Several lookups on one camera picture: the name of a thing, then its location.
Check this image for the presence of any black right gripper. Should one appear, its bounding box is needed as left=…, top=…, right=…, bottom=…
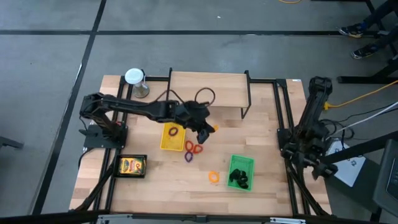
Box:
left=297, top=148, right=339, bottom=182

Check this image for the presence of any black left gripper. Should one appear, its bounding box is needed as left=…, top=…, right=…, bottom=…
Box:
left=181, top=101, right=216, bottom=145

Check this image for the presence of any yellow plastic basket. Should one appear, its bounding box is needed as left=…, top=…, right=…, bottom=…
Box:
left=160, top=122, right=187, bottom=152

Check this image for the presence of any green plastic basket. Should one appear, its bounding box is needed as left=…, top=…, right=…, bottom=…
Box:
left=227, top=154, right=256, bottom=192

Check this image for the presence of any yellow green crayon box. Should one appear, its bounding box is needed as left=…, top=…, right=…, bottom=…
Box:
left=119, top=157, right=146, bottom=175

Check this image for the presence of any black plastic basket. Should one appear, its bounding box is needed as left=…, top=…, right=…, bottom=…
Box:
left=113, top=154, right=148, bottom=179

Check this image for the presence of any black desk stand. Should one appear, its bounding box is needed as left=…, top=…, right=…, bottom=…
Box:
left=337, top=52, right=398, bottom=85

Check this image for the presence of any white box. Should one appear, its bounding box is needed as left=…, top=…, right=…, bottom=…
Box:
left=323, top=138, right=367, bottom=187

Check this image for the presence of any black diagonal beam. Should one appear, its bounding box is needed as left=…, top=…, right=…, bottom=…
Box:
left=318, top=130, right=398, bottom=166

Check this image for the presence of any dark grey cabinet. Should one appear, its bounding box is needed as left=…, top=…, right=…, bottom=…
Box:
left=372, top=138, right=398, bottom=215

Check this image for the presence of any white lamp with metal base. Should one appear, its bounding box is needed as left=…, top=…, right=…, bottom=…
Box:
left=124, top=68, right=150, bottom=99

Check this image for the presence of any person's shoe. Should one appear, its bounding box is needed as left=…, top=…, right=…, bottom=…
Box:
left=351, top=44, right=379, bottom=60
left=338, top=23, right=365, bottom=39

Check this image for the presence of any person's leg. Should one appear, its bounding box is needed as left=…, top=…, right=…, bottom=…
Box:
left=374, top=26, right=398, bottom=53
left=362, top=0, right=398, bottom=29

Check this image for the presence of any black aluminium crossbeam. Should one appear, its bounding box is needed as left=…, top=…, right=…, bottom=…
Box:
left=0, top=210, right=398, bottom=224

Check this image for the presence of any grey floor object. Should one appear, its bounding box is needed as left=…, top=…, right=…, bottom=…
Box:
left=0, top=136, right=24, bottom=150

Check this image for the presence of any wooden shelf riser black frame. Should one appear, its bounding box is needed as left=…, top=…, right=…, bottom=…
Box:
left=165, top=67, right=252, bottom=120

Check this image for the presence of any yellow extension cable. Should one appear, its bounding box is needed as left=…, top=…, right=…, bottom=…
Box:
left=323, top=80, right=398, bottom=110

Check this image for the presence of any black aluminium table frame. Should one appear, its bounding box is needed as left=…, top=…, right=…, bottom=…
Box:
left=70, top=74, right=332, bottom=218

